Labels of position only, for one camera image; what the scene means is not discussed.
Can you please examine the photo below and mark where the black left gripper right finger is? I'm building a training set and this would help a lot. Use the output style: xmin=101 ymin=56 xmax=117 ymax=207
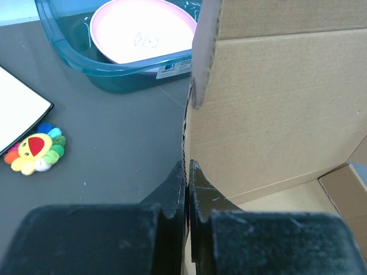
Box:
xmin=188 ymin=160 xmax=366 ymax=274

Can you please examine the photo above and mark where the pink round plate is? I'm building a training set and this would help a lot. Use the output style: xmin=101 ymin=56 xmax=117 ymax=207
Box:
xmin=89 ymin=1 xmax=197 ymax=80

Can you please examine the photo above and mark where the teal plastic basin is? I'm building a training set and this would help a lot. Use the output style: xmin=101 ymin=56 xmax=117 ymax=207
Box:
xmin=35 ymin=1 xmax=192 ymax=93

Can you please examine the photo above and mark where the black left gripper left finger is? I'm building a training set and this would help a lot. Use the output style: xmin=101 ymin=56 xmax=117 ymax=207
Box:
xmin=1 ymin=162 xmax=186 ymax=274

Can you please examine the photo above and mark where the multicolour flower toy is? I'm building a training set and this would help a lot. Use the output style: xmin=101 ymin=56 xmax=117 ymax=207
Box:
xmin=4 ymin=123 xmax=67 ymax=176

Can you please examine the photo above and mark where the white square plate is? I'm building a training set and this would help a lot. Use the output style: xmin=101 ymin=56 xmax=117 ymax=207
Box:
xmin=1 ymin=68 xmax=54 ymax=154

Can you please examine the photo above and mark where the brown cardboard box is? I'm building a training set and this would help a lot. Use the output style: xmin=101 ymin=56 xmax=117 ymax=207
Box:
xmin=183 ymin=1 xmax=366 ymax=262

